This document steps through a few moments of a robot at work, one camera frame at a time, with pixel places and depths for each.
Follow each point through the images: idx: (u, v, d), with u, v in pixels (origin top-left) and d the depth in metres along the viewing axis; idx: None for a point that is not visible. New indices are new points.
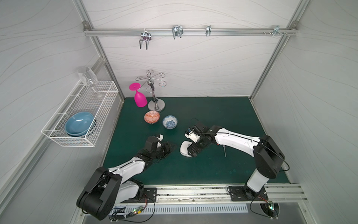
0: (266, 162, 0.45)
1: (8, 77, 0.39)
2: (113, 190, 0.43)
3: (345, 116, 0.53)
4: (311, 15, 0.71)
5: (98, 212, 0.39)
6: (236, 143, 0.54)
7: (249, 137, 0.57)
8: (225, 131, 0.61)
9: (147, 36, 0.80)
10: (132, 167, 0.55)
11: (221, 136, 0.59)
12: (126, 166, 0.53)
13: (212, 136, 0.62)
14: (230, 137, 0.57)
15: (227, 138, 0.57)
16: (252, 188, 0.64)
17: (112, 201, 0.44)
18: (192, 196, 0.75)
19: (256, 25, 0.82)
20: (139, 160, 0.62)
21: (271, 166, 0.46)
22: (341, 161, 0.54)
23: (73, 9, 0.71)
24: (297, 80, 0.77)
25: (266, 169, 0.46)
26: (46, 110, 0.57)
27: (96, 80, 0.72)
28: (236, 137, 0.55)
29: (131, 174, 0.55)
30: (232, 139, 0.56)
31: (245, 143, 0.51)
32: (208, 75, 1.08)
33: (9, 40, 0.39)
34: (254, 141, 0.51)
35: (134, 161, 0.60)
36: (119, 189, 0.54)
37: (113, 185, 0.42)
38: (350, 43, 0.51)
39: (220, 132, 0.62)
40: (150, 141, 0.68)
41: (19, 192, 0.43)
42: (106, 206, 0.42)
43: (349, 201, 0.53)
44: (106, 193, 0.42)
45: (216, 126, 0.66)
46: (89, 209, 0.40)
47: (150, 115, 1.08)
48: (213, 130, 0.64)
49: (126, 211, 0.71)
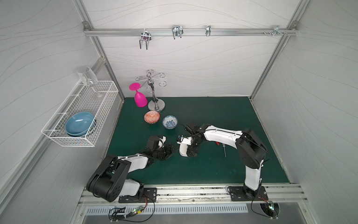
0: (247, 152, 0.49)
1: (8, 77, 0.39)
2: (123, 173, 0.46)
3: (345, 116, 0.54)
4: (311, 15, 0.71)
5: (108, 194, 0.41)
6: (223, 138, 0.57)
7: (232, 131, 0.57)
8: (212, 128, 0.65)
9: (147, 37, 0.80)
10: (137, 159, 0.58)
11: (209, 133, 0.64)
12: (133, 157, 0.57)
13: (202, 133, 0.66)
14: (217, 133, 0.61)
15: (215, 135, 0.61)
16: (250, 185, 0.64)
17: (120, 185, 0.46)
18: (192, 196, 0.75)
19: (256, 25, 0.82)
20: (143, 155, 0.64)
21: (254, 157, 0.50)
22: (341, 161, 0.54)
23: (73, 10, 0.71)
24: (297, 80, 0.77)
25: (249, 160, 0.50)
26: (45, 110, 0.57)
27: (96, 80, 0.72)
28: (222, 132, 0.60)
29: (135, 167, 0.58)
30: (219, 135, 0.60)
31: (230, 136, 0.56)
32: (208, 75, 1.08)
33: (9, 39, 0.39)
34: (237, 134, 0.55)
35: (139, 155, 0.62)
36: (127, 174, 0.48)
37: (123, 168, 0.45)
38: (350, 43, 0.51)
39: (208, 129, 0.66)
40: (152, 139, 0.71)
41: (20, 192, 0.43)
42: (115, 188, 0.44)
43: (350, 201, 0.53)
44: (117, 176, 0.44)
45: (206, 123, 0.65)
46: (99, 192, 0.42)
47: (150, 115, 1.08)
48: (202, 128, 0.69)
49: (126, 211, 0.71)
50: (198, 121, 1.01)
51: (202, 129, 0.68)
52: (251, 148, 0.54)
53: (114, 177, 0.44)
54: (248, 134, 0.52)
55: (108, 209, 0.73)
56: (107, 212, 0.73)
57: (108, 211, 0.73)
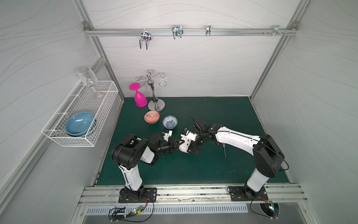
0: (265, 160, 0.45)
1: (8, 77, 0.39)
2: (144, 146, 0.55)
3: (345, 116, 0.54)
4: (311, 15, 0.71)
5: (131, 160, 0.48)
6: (236, 142, 0.54)
7: (249, 136, 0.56)
8: (226, 130, 0.61)
9: (147, 36, 0.80)
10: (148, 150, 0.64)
11: (221, 135, 0.60)
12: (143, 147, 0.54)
13: (212, 134, 0.62)
14: (231, 135, 0.57)
15: (228, 137, 0.57)
16: (252, 186, 0.63)
17: (139, 157, 0.53)
18: (192, 196, 0.75)
19: (256, 25, 0.82)
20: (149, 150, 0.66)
21: (271, 165, 0.46)
22: (341, 161, 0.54)
23: (73, 9, 0.71)
24: (297, 80, 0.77)
25: (265, 168, 0.47)
26: (45, 110, 0.57)
27: (96, 80, 0.72)
28: (236, 136, 0.56)
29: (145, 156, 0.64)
30: (232, 138, 0.56)
31: (245, 141, 0.52)
32: (208, 75, 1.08)
33: (9, 39, 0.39)
34: (255, 140, 0.51)
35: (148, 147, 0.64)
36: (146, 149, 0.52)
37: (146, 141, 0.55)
38: (351, 43, 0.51)
39: (220, 130, 0.62)
40: (153, 141, 0.73)
41: (20, 192, 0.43)
42: (136, 157, 0.51)
43: (349, 201, 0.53)
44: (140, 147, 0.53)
45: (218, 124, 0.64)
46: (120, 159, 0.49)
47: (150, 115, 1.08)
48: (214, 129, 0.65)
49: (126, 211, 0.71)
50: None
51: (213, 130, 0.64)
52: (268, 156, 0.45)
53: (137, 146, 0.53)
54: (266, 140, 0.49)
55: (108, 209, 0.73)
56: (107, 212, 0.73)
57: (108, 211, 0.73)
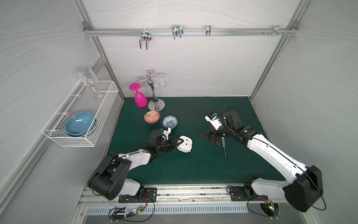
0: (304, 196, 0.39)
1: (8, 77, 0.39)
2: (122, 172, 0.45)
3: (345, 116, 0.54)
4: (311, 15, 0.71)
5: (108, 193, 0.41)
6: (272, 158, 0.48)
7: (293, 160, 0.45)
8: (263, 140, 0.53)
9: (147, 37, 0.80)
10: (139, 156, 0.57)
11: (258, 144, 0.52)
12: (134, 155, 0.56)
13: (246, 136, 0.55)
14: (268, 150, 0.50)
15: (263, 150, 0.50)
16: (254, 188, 0.63)
17: (120, 184, 0.46)
18: (193, 196, 0.75)
19: (256, 25, 0.82)
20: (145, 151, 0.64)
21: (308, 203, 0.40)
22: (342, 161, 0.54)
23: (73, 9, 0.71)
24: (297, 80, 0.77)
25: (297, 199, 0.42)
26: (46, 110, 0.57)
27: (96, 80, 0.72)
28: (274, 152, 0.49)
29: (137, 163, 0.56)
30: (269, 152, 0.49)
31: (287, 165, 0.45)
32: (208, 75, 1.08)
33: (9, 39, 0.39)
34: (299, 168, 0.43)
35: (141, 152, 0.62)
36: (127, 172, 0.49)
37: (124, 166, 0.45)
38: (351, 43, 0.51)
39: (256, 138, 0.54)
40: (154, 135, 0.68)
41: (20, 193, 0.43)
42: (116, 186, 0.44)
43: (350, 201, 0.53)
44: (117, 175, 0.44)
45: (257, 130, 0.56)
46: (99, 190, 0.42)
47: (150, 115, 1.08)
48: (249, 131, 0.57)
49: (126, 211, 0.71)
50: (198, 121, 1.01)
51: (249, 133, 0.56)
52: (310, 191, 0.39)
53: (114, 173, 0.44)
54: (312, 172, 0.42)
55: (108, 209, 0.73)
56: (107, 212, 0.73)
57: (108, 211, 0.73)
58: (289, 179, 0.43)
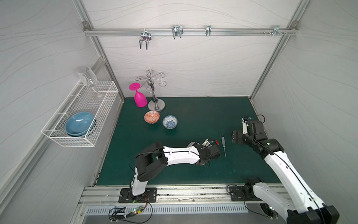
0: None
1: (8, 78, 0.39)
2: (156, 168, 0.44)
3: (345, 115, 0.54)
4: (311, 15, 0.71)
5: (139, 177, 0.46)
6: (288, 181, 0.45)
7: (312, 193, 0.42)
8: (284, 160, 0.49)
9: (147, 36, 0.80)
10: (182, 158, 0.52)
11: (277, 163, 0.48)
12: (176, 155, 0.51)
13: (266, 149, 0.52)
14: (287, 171, 0.46)
15: (280, 169, 0.47)
16: (256, 192, 0.63)
17: (153, 175, 0.47)
18: (192, 196, 0.75)
19: (256, 25, 0.82)
20: (193, 153, 0.57)
21: None
22: (342, 161, 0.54)
23: (73, 10, 0.71)
24: (297, 80, 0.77)
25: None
26: (46, 110, 0.57)
27: (96, 80, 0.72)
28: (292, 176, 0.45)
29: (181, 162, 0.54)
30: (285, 174, 0.46)
31: (302, 194, 0.42)
32: (207, 75, 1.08)
33: (9, 39, 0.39)
34: (315, 203, 0.40)
35: (189, 152, 0.56)
36: (161, 171, 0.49)
37: (158, 164, 0.44)
38: (351, 43, 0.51)
39: (277, 156, 0.50)
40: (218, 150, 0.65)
41: (19, 193, 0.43)
42: (149, 175, 0.46)
43: (350, 201, 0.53)
44: (150, 167, 0.45)
45: (280, 147, 0.52)
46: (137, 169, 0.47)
47: (150, 115, 1.08)
48: (270, 144, 0.53)
49: (126, 211, 0.71)
50: (198, 121, 1.01)
51: (270, 147, 0.52)
52: None
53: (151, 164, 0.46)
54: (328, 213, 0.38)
55: (108, 209, 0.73)
56: (107, 212, 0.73)
57: (108, 211, 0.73)
58: (299, 208, 0.41)
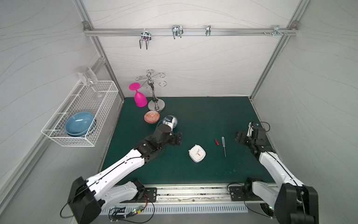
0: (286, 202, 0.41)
1: (8, 78, 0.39)
2: (85, 210, 0.38)
3: (345, 115, 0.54)
4: (311, 15, 0.71)
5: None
6: (274, 170, 0.51)
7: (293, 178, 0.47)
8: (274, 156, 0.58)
9: (147, 36, 0.80)
10: (118, 172, 0.46)
11: (267, 157, 0.57)
12: (110, 174, 0.45)
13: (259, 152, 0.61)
14: (274, 163, 0.54)
15: (269, 161, 0.55)
16: (254, 188, 0.64)
17: (93, 213, 0.42)
18: (192, 196, 0.75)
19: (256, 25, 0.82)
20: (133, 158, 0.50)
21: (289, 211, 0.41)
22: (342, 161, 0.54)
23: (73, 9, 0.71)
24: (297, 80, 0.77)
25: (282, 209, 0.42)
26: (46, 110, 0.57)
27: (96, 80, 0.72)
28: (278, 166, 0.52)
29: (123, 175, 0.48)
30: (273, 164, 0.53)
31: (284, 176, 0.48)
32: (207, 75, 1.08)
33: (9, 39, 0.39)
34: (294, 181, 0.45)
35: (126, 162, 0.49)
36: (98, 204, 0.45)
37: (83, 206, 0.37)
38: (351, 43, 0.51)
39: (269, 154, 0.59)
40: (161, 130, 0.55)
41: (20, 193, 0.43)
42: (88, 217, 0.41)
43: (350, 201, 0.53)
44: (79, 212, 0.38)
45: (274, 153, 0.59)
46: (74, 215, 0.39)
47: (150, 115, 1.08)
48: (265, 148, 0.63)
49: (126, 211, 0.71)
50: (198, 121, 1.01)
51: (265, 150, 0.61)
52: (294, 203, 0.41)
53: (78, 206, 0.38)
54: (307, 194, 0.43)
55: (108, 209, 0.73)
56: (107, 212, 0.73)
57: (108, 211, 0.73)
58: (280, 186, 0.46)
